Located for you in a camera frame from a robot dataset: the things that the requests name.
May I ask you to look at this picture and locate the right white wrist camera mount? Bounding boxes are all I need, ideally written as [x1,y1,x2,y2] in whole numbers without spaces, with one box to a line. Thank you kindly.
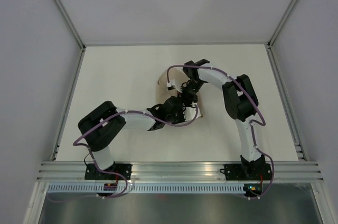
[166,79,182,92]

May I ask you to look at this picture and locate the beige cloth napkin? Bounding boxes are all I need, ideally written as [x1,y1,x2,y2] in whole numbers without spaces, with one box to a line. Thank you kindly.
[155,68,204,118]

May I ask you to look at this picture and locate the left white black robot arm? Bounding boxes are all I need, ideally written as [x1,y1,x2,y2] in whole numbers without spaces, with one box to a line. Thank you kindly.
[78,96,190,180]

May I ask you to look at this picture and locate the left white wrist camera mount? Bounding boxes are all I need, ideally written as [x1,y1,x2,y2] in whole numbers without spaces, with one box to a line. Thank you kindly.
[183,103,201,122]

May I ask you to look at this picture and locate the aluminium front mounting rail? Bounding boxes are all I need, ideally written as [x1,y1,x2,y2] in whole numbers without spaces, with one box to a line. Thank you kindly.
[35,161,324,183]

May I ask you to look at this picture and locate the right aluminium side rail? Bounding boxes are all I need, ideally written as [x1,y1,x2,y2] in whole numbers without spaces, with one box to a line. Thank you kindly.
[265,43,308,161]

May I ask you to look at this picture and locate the left aluminium frame post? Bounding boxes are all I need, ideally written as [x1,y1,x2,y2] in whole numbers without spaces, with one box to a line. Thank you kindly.
[53,0,86,51]

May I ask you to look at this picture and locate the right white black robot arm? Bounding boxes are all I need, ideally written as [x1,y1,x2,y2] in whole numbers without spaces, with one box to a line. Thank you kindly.
[182,59,275,180]

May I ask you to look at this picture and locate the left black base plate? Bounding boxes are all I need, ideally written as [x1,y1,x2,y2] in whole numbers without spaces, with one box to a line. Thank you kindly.
[84,163,132,181]

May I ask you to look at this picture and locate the aluminium frame post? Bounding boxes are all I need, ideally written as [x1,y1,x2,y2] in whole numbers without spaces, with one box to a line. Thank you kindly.
[53,0,86,51]
[267,0,300,49]

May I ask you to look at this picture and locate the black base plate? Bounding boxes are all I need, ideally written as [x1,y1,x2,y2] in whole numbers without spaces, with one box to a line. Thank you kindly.
[84,163,132,181]
[219,164,273,181]

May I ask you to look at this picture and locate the aluminium side rail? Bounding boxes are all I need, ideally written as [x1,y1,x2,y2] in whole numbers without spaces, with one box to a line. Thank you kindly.
[49,46,86,161]
[265,43,308,161]

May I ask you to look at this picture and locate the left aluminium side rail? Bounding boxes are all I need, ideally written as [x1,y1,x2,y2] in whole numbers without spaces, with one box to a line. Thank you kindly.
[49,46,86,161]

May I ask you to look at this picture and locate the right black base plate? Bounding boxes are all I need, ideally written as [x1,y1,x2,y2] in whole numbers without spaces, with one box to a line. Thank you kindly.
[219,164,273,181]

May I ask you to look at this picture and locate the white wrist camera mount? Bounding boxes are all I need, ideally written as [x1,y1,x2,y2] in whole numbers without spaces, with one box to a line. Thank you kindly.
[166,79,182,92]
[183,103,201,122]

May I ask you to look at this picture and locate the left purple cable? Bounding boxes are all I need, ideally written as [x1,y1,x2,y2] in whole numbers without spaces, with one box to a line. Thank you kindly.
[47,104,199,203]

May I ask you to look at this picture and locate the white slotted cable duct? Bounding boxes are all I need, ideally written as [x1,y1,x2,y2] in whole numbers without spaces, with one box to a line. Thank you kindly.
[48,182,245,194]

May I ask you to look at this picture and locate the right aluminium frame post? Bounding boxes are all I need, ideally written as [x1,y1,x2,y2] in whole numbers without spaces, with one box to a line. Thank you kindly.
[267,0,300,49]

